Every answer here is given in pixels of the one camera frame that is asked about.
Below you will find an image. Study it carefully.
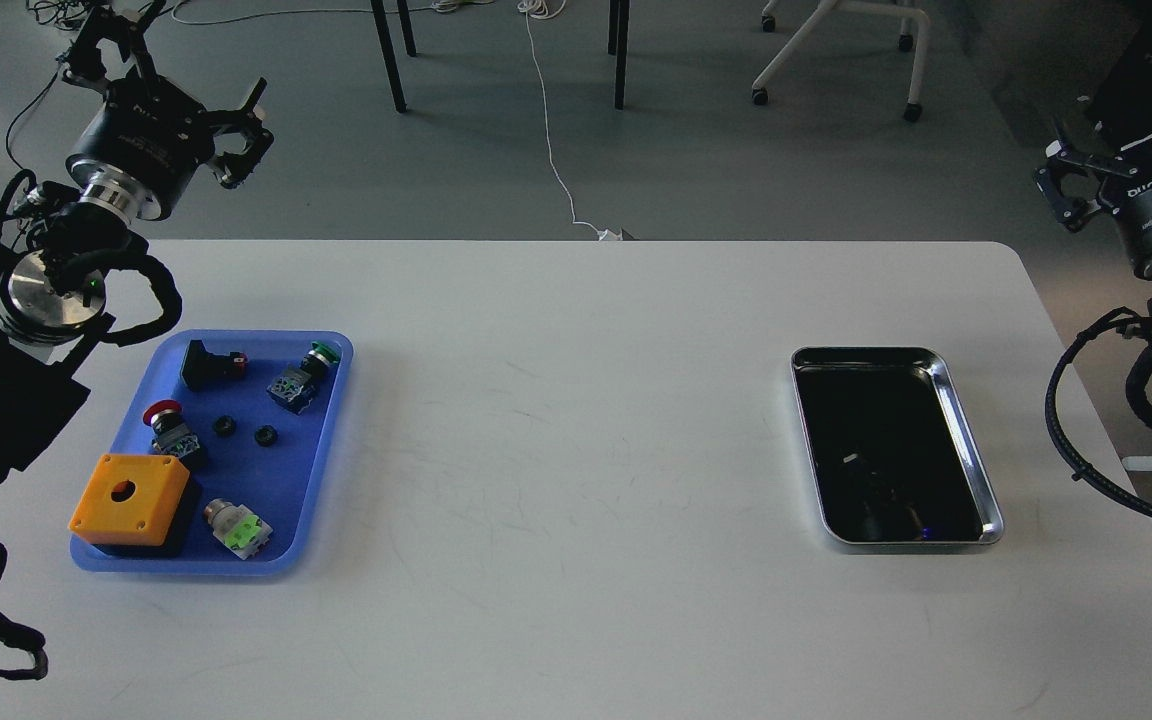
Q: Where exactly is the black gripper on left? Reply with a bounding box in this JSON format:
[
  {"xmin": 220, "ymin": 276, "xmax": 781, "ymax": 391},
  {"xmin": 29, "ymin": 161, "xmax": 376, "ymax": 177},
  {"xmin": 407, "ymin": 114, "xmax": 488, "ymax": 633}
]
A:
[{"xmin": 58, "ymin": 0, "xmax": 275, "ymax": 223}]

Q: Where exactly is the small black gear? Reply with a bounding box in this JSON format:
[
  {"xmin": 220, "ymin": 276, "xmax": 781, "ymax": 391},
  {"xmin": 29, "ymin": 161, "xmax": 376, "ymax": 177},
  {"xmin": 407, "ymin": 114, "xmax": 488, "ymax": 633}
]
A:
[
  {"xmin": 253, "ymin": 424, "xmax": 279, "ymax": 447},
  {"xmin": 212, "ymin": 414, "xmax": 237, "ymax": 438}
]

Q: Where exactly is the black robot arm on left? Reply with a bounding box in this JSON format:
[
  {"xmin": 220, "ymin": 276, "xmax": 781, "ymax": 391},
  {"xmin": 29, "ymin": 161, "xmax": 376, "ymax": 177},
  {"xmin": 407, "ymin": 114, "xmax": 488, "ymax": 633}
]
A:
[{"xmin": 0, "ymin": 1, "xmax": 274, "ymax": 484}]

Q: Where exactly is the blue plastic tray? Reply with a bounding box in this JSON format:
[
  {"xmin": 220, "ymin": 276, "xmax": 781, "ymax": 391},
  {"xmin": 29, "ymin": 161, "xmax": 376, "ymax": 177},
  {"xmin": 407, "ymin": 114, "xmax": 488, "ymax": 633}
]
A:
[{"xmin": 69, "ymin": 329, "xmax": 353, "ymax": 577}]

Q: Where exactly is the silver metal tray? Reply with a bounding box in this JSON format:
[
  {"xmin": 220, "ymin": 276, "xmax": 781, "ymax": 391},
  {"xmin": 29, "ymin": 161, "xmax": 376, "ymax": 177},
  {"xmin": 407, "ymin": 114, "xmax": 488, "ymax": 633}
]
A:
[{"xmin": 790, "ymin": 346, "xmax": 1005, "ymax": 553}]

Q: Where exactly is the white chair base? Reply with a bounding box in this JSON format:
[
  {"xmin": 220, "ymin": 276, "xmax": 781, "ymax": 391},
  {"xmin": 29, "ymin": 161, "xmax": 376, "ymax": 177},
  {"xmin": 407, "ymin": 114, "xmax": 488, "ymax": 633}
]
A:
[{"xmin": 751, "ymin": 0, "xmax": 932, "ymax": 124}]

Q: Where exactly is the black table leg left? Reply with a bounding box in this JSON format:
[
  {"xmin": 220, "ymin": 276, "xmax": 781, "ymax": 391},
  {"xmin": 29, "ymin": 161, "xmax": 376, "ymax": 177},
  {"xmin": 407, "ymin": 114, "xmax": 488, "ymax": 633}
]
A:
[{"xmin": 370, "ymin": 0, "xmax": 417, "ymax": 114}]

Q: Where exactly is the black table leg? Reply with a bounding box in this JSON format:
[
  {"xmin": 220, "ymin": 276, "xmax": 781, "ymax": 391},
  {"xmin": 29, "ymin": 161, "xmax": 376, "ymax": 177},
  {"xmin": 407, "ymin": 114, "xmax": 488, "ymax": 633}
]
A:
[
  {"xmin": 607, "ymin": 0, "xmax": 630, "ymax": 111},
  {"xmin": 370, "ymin": 0, "xmax": 417, "ymax": 114}
]

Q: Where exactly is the red emergency stop button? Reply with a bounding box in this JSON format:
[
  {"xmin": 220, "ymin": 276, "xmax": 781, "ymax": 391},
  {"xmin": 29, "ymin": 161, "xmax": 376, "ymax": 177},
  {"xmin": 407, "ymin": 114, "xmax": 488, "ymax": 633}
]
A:
[{"xmin": 142, "ymin": 397, "xmax": 209, "ymax": 471}]

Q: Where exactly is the black table leg right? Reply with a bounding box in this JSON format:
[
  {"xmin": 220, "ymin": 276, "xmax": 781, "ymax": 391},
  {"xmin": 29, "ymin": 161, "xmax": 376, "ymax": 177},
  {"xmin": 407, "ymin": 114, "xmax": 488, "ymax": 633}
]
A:
[{"xmin": 607, "ymin": 0, "xmax": 630, "ymax": 111}]

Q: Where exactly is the black floor cable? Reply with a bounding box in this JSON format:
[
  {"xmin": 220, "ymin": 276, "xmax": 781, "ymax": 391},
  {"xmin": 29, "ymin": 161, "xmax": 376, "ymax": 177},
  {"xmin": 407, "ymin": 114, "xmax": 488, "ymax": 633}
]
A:
[{"xmin": 2, "ymin": 0, "xmax": 177, "ymax": 170}]

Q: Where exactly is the green push button switch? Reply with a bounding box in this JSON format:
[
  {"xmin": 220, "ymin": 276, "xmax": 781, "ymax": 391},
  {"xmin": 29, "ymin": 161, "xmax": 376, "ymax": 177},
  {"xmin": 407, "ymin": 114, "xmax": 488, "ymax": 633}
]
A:
[{"xmin": 266, "ymin": 341, "xmax": 340, "ymax": 415}]

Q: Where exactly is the orange button enclosure box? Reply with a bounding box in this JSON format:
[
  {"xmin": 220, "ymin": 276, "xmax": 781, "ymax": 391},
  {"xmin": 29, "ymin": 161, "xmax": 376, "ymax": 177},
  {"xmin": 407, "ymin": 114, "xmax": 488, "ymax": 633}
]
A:
[{"xmin": 68, "ymin": 454, "xmax": 200, "ymax": 559}]

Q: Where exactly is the white cable on floor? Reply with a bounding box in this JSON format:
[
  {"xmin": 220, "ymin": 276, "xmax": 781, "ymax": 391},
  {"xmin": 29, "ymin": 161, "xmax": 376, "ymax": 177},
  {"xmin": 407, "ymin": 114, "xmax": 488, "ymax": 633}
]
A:
[{"xmin": 431, "ymin": 0, "xmax": 626, "ymax": 243}]

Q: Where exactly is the silver switch with green block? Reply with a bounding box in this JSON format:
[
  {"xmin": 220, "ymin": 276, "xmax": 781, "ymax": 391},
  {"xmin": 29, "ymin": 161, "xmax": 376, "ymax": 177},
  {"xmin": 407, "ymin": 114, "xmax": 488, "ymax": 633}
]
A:
[{"xmin": 202, "ymin": 498, "xmax": 273, "ymax": 560}]

